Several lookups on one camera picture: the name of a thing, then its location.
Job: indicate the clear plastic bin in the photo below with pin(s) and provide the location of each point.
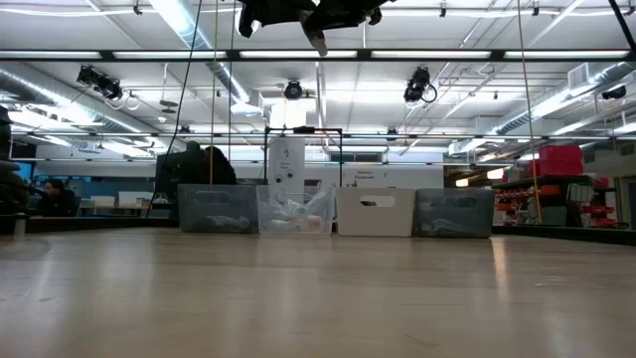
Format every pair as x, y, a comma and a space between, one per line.
268, 199

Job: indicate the silver ventilation duct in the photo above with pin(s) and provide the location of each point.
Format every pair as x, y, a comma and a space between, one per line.
611, 74
218, 69
30, 84

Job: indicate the white plastic bin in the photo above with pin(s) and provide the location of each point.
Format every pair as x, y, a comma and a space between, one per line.
348, 219

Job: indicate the white pillar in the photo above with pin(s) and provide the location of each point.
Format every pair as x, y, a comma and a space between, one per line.
286, 159

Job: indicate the black monitor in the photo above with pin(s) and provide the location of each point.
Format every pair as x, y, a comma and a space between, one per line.
174, 171

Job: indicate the black frame stand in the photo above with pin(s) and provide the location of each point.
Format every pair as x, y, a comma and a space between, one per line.
303, 129

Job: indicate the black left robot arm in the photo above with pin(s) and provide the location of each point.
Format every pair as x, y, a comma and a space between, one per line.
7, 164

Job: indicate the dark grey plastic bin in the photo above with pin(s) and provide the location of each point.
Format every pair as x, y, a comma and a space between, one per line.
452, 204

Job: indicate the red storage bins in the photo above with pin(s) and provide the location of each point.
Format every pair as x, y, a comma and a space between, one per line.
559, 159

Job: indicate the black shelf rack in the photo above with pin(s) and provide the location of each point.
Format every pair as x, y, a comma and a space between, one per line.
526, 183

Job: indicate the blue white bagged toothbrush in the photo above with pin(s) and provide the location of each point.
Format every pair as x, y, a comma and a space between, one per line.
293, 209
320, 199

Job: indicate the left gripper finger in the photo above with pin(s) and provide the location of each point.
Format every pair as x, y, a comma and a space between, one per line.
285, 11

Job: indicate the overhead LED light bar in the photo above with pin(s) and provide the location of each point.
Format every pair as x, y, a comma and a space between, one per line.
427, 54

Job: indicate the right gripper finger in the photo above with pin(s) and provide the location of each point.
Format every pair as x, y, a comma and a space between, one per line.
343, 5
338, 22

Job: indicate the person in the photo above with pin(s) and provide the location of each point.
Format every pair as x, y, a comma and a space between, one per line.
221, 166
193, 147
57, 199

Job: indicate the black ceiling camera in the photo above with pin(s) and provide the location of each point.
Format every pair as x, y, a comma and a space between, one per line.
416, 89
107, 89
614, 93
293, 90

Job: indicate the smoky translucent plastic bin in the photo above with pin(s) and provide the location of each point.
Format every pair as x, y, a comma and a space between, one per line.
218, 201

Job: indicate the small grey cylinder post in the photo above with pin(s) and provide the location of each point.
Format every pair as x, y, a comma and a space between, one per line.
20, 226

